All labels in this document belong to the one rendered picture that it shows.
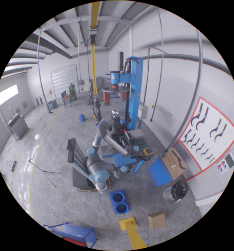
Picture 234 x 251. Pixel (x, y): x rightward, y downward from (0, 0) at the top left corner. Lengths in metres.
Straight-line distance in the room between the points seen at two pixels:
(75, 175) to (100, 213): 1.35
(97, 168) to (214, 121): 2.44
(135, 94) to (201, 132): 2.05
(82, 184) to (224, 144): 3.30
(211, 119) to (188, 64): 1.57
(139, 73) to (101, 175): 1.67
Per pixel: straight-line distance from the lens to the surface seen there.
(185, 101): 2.64
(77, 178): 1.85
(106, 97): 1.53
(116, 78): 1.51
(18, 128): 8.22
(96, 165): 0.60
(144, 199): 2.60
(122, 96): 1.67
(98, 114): 3.16
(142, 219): 2.72
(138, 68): 1.65
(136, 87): 1.67
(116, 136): 2.01
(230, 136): 2.45
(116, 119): 1.79
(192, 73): 2.63
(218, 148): 2.54
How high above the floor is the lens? 2.47
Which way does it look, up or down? 39 degrees down
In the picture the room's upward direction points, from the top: straight up
